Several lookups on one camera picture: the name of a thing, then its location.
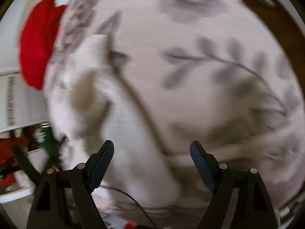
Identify white fuzzy knit sweater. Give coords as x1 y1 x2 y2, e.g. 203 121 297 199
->
49 35 181 208

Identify red hanging clothes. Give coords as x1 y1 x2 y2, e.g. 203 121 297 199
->
1 139 20 187

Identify green striped garment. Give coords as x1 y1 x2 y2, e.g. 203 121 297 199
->
38 123 62 162

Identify white wardrobe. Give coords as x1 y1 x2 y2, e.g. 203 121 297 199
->
1 73 47 204

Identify floral pink grey bedspread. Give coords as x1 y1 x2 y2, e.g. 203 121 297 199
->
43 0 304 228

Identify red pillow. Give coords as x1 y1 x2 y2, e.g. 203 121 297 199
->
19 0 67 90

